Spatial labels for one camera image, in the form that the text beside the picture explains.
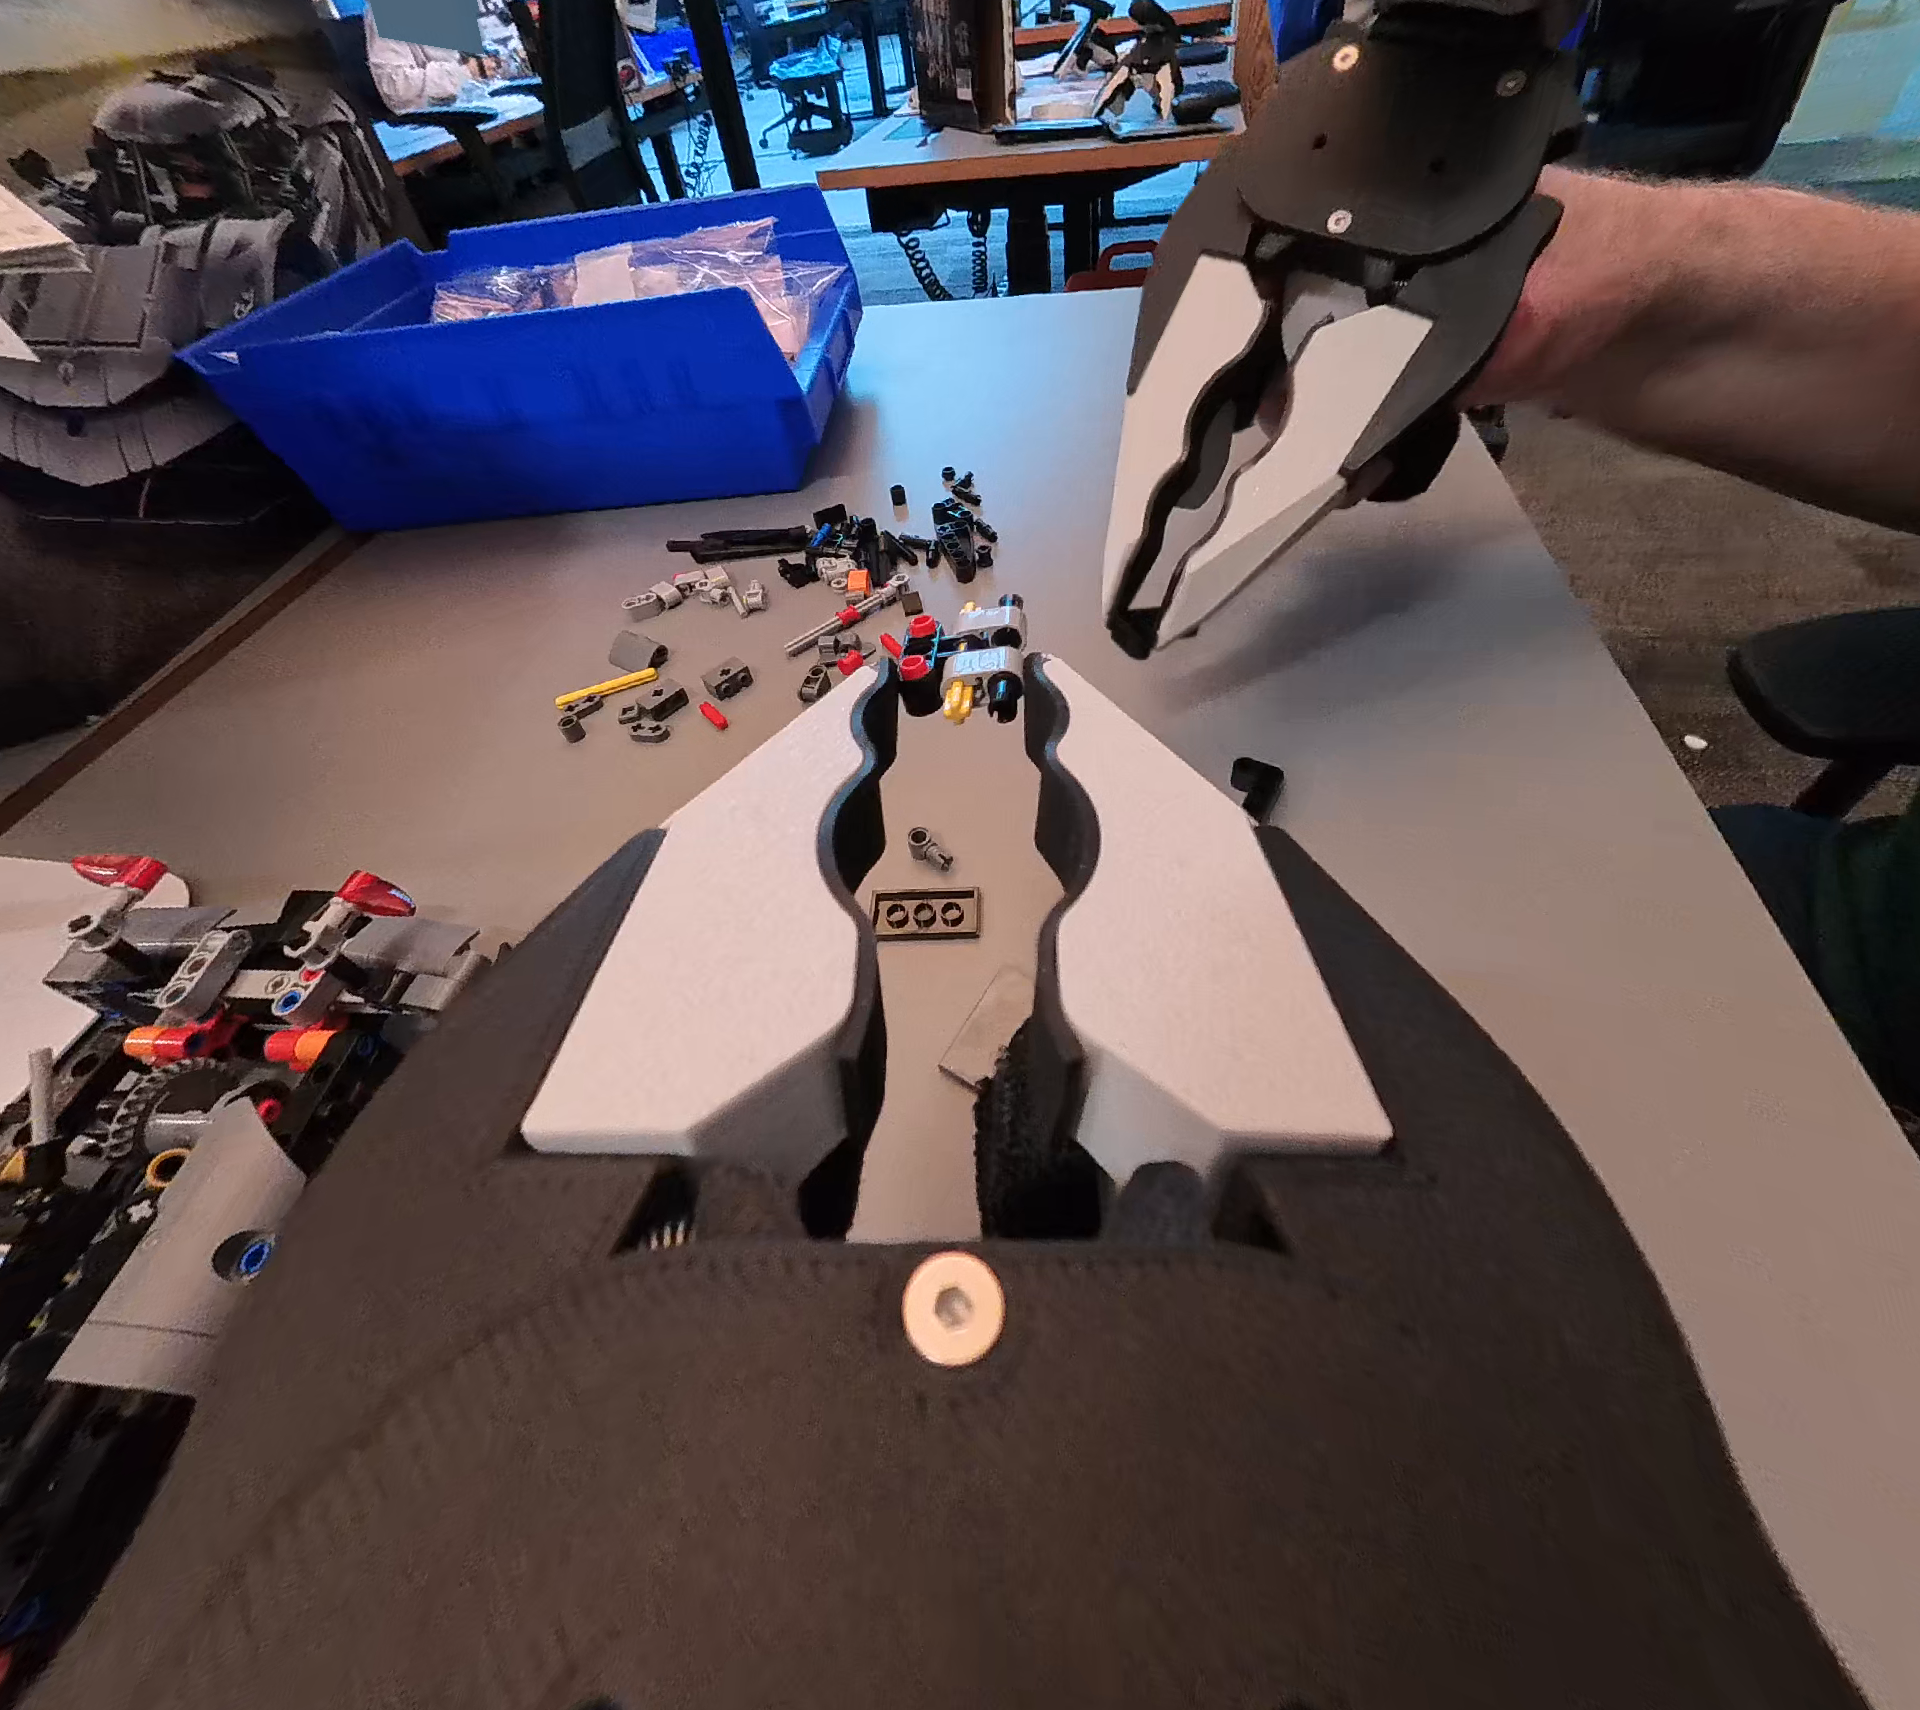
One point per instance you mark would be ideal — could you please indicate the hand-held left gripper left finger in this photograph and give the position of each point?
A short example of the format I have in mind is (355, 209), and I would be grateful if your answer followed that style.
(704, 991)

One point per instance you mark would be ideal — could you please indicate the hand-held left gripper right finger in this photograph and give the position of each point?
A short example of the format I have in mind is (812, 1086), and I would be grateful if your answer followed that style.
(1215, 991)

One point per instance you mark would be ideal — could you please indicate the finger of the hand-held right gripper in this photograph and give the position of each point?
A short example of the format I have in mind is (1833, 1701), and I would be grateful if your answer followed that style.
(1178, 390)
(1335, 421)

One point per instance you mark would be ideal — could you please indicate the black bent lego beam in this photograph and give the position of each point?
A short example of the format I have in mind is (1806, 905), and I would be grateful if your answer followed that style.
(1257, 789)

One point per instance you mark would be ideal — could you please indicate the grey black lego pin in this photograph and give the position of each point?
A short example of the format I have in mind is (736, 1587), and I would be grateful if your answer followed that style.
(931, 848)

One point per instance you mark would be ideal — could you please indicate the black lego subassembly red pins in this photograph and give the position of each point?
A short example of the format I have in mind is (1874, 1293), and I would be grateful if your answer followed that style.
(969, 660)

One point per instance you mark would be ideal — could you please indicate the person's right forearm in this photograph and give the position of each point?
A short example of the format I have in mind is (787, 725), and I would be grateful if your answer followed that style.
(1724, 344)

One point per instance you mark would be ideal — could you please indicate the dark brown lego plate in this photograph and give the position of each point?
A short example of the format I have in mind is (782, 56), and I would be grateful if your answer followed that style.
(927, 912)

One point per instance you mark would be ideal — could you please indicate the scattered loose lego pieces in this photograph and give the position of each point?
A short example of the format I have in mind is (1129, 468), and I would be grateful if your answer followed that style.
(840, 571)

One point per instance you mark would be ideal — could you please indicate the partly built lego car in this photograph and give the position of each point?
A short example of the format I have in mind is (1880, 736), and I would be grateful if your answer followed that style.
(180, 1140)

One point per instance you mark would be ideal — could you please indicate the printed lego set box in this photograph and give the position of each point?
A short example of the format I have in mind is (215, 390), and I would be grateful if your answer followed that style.
(180, 164)

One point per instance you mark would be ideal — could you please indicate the red plastic tool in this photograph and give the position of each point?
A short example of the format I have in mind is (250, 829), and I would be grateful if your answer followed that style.
(1110, 263)

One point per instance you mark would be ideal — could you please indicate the wooden top desk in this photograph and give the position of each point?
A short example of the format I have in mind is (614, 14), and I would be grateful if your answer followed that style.
(1035, 159)

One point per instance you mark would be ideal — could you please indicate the dark printed box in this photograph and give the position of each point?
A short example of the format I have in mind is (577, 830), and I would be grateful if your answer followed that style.
(960, 39)

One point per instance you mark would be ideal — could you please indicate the clear plastic parts bags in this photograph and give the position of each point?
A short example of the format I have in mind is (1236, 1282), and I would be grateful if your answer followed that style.
(645, 279)

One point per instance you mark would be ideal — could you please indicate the blue plastic parts bin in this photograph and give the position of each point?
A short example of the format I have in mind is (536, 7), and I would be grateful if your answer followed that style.
(525, 434)

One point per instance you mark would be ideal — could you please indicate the white paper bag yellow label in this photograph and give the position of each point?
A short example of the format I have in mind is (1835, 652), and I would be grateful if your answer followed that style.
(39, 232)

